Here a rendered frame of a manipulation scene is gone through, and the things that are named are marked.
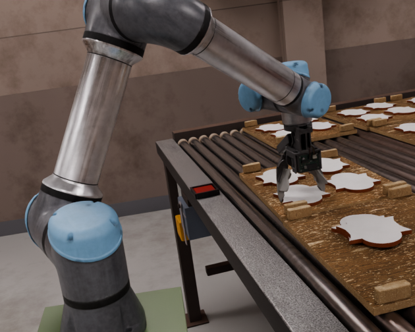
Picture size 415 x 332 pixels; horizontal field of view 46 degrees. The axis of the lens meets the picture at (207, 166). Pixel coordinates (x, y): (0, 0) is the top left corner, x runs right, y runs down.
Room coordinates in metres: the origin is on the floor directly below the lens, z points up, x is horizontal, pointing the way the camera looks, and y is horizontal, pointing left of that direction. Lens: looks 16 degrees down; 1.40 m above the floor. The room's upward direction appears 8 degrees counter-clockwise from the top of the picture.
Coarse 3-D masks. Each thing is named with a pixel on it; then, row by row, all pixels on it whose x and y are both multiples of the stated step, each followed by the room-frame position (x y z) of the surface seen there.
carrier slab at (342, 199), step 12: (276, 168) 1.50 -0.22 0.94; (288, 168) 1.49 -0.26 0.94; (348, 168) 1.41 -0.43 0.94; (360, 168) 1.39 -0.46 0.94; (252, 180) 1.41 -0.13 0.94; (300, 180) 1.35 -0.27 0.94; (312, 180) 1.34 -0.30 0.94; (384, 180) 1.26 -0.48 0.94; (264, 192) 1.29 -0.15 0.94; (276, 192) 1.28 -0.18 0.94; (336, 192) 1.22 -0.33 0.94; (348, 192) 1.20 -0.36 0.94; (372, 192) 1.18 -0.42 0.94; (276, 204) 1.19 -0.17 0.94; (324, 204) 1.14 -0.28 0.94; (336, 204) 1.13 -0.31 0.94; (348, 204) 1.13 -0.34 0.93; (276, 216) 1.15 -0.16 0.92
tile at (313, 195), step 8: (296, 184) 1.29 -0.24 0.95; (288, 192) 1.24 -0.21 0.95; (296, 192) 1.23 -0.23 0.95; (304, 192) 1.22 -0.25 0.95; (312, 192) 1.21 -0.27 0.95; (320, 192) 1.21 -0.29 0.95; (288, 200) 1.18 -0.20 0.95; (296, 200) 1.17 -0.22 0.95; (312, 200) 1.16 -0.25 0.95; (320, 200) 1.16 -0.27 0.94
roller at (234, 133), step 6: (234, 132) 2.20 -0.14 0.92; (240, 138) 2.08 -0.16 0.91; (246, 138) 2.04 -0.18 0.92; (246, 144) 1.99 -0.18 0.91; (252, 144) 1.94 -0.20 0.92; (258, 144) 1.91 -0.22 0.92; (258, 150) 1.85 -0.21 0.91; (264, 150) 1.81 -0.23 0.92; (264, 156) 1.78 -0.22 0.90; (270, 156) 1.73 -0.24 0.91; (276, 156) 1.70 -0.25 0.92; (276, 162) 1.66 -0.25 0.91
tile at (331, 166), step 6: (324, 162) 1.47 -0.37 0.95; (330, 162) 1.46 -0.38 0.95; (336, 162) 1.45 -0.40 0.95; (342, 162) 1.44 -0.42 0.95; (324, 168) 1.41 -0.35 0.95; (330, 168) 1.40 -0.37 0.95; (336, 168) 1.39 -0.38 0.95; (342, 168) 1.39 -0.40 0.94; (324, 174) 1.38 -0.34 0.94; (330, 174) 1.37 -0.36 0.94
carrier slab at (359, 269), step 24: (312, 216) 1.08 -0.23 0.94; (336, 216) 1.06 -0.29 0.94; (384, 216) 1.03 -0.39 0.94; (408, 216) 1.01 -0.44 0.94; (312, 240) 0.95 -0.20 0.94; (336, 240) 0.94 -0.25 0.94; (408, 240) 0.89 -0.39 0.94; (336, 264) 0.84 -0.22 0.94; (360, 264) 0.82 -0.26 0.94; (384, 264) 0.81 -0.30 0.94; (408, 264) 0.80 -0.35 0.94; (360, 288) 0.74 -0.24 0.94; (384, 312) 0.69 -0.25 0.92
